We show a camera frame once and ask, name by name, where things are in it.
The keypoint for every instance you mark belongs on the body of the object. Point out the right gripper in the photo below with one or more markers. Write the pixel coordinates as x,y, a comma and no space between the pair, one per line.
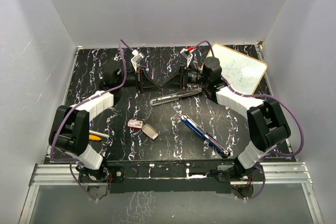
177,81

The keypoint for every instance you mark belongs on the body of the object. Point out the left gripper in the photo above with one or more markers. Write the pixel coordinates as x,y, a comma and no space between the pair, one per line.
144,83

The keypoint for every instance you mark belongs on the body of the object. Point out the red staple box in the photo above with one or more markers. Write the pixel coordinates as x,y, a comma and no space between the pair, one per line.
135,124

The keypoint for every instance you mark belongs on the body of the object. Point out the staple strip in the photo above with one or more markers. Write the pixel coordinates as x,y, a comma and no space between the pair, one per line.
149,131

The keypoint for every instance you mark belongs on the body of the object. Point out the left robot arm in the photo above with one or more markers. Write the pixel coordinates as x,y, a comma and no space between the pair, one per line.
70,130

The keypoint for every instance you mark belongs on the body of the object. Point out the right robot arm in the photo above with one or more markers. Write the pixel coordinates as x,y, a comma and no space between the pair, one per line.
267,124

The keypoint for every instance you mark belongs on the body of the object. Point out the white marker pen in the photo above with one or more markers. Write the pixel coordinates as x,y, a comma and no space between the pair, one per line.
99,134

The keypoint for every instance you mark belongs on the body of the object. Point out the orange marker cap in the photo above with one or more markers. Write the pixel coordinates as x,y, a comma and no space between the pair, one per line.
94,138

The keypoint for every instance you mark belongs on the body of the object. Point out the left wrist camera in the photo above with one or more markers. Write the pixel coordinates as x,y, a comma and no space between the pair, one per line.
136,59

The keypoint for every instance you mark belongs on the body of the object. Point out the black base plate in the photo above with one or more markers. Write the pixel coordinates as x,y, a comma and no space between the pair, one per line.
166,176

